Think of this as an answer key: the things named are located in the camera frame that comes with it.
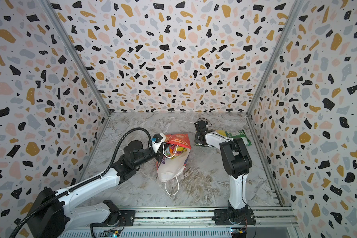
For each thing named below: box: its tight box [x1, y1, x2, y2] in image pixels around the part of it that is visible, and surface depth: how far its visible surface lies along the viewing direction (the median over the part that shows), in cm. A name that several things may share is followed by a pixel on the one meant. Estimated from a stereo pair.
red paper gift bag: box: [156, 133, 192, 196], surface depth 85 cm
